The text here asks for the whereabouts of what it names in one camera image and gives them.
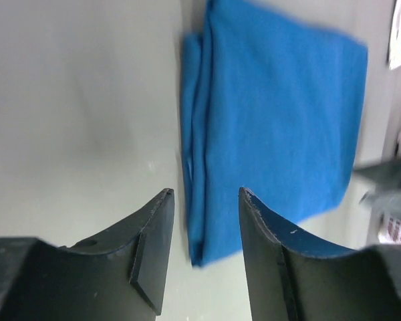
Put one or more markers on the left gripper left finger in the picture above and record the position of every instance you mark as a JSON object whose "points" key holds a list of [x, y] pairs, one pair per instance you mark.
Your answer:
{"points": [[116, 274]]}

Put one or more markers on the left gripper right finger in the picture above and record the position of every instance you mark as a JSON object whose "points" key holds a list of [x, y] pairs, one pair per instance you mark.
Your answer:
{"points": [[295, 275]]}

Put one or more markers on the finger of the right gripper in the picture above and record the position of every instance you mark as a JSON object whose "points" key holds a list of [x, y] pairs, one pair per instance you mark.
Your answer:
{"points": [[385, 175]]}

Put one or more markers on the blue t shirt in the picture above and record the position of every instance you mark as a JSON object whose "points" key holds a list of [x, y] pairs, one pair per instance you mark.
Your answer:
{"points": [[271, 104]]}

